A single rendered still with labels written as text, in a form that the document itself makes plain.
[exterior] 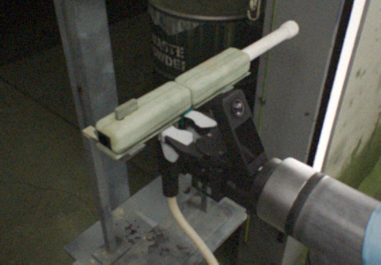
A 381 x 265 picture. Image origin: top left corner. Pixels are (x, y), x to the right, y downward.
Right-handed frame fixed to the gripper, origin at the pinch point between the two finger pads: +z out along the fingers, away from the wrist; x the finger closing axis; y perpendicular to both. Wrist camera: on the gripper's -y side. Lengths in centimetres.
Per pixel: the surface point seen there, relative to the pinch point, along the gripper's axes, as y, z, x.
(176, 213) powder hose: 20.2, -2.6, -0.7
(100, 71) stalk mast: -2.8, 14.5, -0.6
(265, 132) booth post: 34, 7, 47
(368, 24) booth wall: 5, -6, 68
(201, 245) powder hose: 24.4, -8.6, -0.6
